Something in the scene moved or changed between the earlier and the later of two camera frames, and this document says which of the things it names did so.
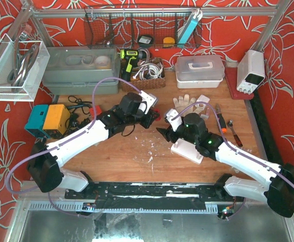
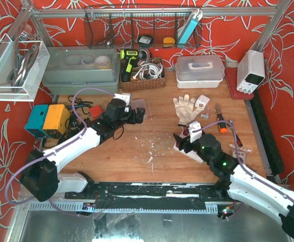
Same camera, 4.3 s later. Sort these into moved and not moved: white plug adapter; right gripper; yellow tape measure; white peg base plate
Moved: right gripper
Not moved: white peg base plate; yellow tape measure; white plug adapter
